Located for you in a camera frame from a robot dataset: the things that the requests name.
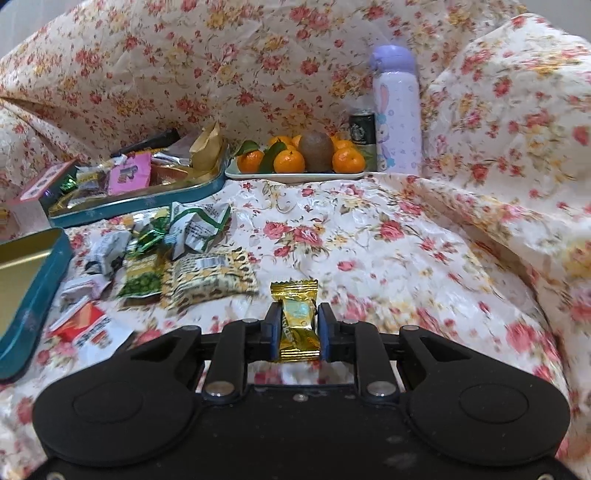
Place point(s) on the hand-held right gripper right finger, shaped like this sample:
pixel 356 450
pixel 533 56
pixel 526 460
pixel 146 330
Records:
pixel 325 333

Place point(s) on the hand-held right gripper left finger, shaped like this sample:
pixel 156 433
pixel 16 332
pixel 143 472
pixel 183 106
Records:
pixel 275 333

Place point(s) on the gold foil candy packet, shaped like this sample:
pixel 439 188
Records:
pixel 298 318

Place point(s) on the green white snack packet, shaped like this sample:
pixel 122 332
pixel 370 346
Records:
pixel 198 226

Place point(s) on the green pea snack packet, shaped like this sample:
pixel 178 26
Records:
pixel 138 279

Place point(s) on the teal tin with snacks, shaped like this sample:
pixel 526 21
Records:
pixel 161 201

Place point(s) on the leopard print snack packet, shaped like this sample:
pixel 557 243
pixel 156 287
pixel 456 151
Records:
pixel 207 279

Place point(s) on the white fruit plate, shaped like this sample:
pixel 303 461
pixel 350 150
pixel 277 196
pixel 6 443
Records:
pixel 295 176

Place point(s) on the green gold foil candy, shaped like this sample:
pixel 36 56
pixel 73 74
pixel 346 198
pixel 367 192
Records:
pixel 150 233

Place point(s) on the pile of tangerines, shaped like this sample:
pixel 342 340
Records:
pixel 289 162

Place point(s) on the brown kiwi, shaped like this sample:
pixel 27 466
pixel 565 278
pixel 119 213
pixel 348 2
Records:
pixel 316 150

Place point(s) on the white black snack packet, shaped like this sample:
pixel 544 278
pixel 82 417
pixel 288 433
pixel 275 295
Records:
pixel 106 256

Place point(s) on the clear wrapped brown pastry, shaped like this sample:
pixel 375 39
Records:
pixel 171 171

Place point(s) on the red white snack packet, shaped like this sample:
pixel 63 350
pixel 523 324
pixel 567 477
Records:
pixel 81 323

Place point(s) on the brown paper snack bag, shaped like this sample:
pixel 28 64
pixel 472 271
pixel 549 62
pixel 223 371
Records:
pixel 207 147

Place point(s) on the small white snack packet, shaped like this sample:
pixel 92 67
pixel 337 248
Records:
pixel 81 288

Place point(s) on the dark green drink can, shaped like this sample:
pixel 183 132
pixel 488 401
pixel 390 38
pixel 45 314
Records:
pixel 362 129

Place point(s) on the pink snack packet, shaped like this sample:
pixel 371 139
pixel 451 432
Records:
pixel 131 174

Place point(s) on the yellow orange snack packet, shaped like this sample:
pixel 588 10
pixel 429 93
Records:
pixel 143 151

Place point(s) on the purple cartoon water bottle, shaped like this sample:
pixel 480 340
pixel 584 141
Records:
pixel 397 115

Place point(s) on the long black snack packet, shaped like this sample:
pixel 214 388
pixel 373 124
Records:
pixel 152 139

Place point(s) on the white yellow snack packet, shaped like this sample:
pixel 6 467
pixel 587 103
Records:
pixel 97 171

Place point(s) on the pink red box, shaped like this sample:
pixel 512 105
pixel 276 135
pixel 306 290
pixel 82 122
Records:
pixel 41 182

